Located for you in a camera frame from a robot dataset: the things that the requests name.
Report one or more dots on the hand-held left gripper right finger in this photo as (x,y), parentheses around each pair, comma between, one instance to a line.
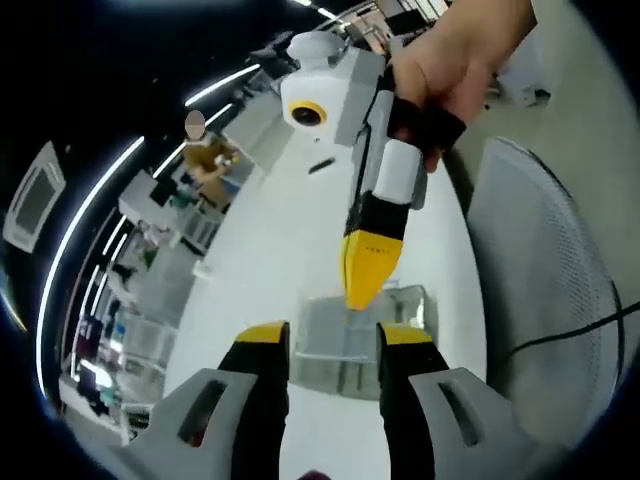
(450,430)

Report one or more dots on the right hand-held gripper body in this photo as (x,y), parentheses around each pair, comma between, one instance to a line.
(345,85)

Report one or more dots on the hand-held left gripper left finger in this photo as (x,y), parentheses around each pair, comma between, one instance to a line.
(200,430)

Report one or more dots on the clear plastic organizer box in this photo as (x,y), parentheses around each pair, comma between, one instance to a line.
(330,370)

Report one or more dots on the person's right hand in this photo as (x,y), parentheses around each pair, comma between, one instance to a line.
(450,65)

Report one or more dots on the person's left hand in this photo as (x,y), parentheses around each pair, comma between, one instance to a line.
(312,475)

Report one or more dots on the black oblong remote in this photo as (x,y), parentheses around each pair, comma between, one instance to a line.
(321,166)

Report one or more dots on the translucent partition panel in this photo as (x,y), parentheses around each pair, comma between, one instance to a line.
(145,341)

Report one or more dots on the grey mesh office chair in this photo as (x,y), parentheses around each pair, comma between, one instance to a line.
(540,280)

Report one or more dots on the white desk partition panel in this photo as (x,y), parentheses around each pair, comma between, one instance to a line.
(137,195)

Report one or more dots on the ceiling air vent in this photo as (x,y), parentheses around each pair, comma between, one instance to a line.
(35,195)

